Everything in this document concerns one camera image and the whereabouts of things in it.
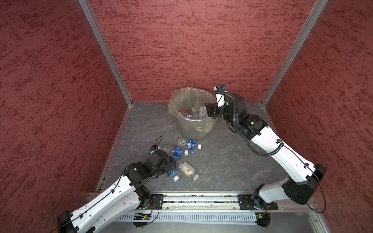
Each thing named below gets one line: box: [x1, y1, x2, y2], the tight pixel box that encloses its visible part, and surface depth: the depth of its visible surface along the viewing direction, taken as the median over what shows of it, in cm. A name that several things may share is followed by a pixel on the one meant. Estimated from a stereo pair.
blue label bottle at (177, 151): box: [163, 145, 189, 157], surface depth 89 cm
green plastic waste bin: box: [168, 87, 217, 143], surface depth 89 cm
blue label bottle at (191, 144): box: [176, 139, 203, 150], surface depth 92 cm
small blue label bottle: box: [167, 168, 181, 183], surface depth 81 cm
